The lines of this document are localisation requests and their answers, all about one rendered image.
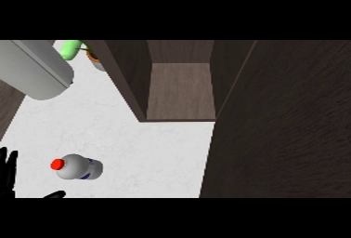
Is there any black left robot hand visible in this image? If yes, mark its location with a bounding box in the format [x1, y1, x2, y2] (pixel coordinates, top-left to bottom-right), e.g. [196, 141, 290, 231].
[0, 146, 68, 199]

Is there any dark wooden cabinet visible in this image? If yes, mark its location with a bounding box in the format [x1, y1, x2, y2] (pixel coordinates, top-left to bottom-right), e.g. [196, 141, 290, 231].
[83, 40, 258, 123]

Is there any dark wooden cabinet door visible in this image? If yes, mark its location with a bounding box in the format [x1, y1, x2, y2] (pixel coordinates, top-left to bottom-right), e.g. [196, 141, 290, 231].
[199, 40, 351, 199]

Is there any white bottle with red cap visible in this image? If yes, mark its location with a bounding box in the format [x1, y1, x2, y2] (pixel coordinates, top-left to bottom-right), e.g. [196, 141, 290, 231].
[49, 153, 105, 181]

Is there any green plant in orange pot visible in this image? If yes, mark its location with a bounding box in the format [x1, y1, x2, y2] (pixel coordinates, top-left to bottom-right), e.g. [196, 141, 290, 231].
[59, 40, 108, 73]

